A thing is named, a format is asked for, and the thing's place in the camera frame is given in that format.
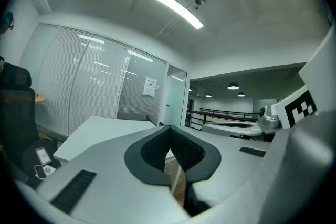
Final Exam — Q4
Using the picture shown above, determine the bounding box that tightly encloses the flat white card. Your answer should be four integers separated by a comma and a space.
43, 165, 57, 177

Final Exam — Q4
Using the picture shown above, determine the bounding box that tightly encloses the white paper notice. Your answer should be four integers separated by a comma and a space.
142, 76, 158, 98

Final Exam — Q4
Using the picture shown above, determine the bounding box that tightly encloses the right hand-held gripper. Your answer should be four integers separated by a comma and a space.
202, 25, 336, 137

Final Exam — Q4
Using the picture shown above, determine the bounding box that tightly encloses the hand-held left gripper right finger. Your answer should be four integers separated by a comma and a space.
170, 125, 271, 217

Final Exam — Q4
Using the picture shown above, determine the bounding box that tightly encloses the long ceiling light strip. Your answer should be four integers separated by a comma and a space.
151, 0, 205, 30

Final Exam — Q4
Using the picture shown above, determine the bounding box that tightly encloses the frosted glass door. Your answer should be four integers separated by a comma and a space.
159, 63, 189, 127

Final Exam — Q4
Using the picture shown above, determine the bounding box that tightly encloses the silver fisheye camera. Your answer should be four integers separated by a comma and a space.
257, 105, 282, 130

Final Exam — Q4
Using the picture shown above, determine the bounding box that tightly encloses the black metal railing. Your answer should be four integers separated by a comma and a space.
184, 108, 260, 131

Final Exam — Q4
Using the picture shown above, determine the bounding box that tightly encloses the black office chair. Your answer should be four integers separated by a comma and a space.
0, 62, 69, 188

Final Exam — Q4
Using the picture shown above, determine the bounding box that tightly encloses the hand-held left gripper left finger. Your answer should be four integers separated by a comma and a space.
15, 125, 191, 224

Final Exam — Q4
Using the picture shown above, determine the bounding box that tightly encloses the small white device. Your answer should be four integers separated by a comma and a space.
34, 164, 48, 180

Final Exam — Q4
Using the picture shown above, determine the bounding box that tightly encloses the glass partition with blinds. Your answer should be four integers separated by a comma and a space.
36, 23, 169, 135

